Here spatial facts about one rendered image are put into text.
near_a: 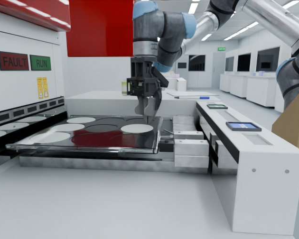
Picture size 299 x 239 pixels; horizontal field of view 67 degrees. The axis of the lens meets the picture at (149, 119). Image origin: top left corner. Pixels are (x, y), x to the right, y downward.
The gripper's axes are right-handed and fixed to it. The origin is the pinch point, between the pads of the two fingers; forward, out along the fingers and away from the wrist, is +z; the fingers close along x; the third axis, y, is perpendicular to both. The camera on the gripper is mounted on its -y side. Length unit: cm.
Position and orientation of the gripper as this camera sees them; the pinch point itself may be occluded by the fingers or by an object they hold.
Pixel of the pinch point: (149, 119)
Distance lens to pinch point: 75.0
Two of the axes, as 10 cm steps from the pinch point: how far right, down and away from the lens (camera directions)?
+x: 8.1, 1.2, -5.7
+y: -5.8, 1.7, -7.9
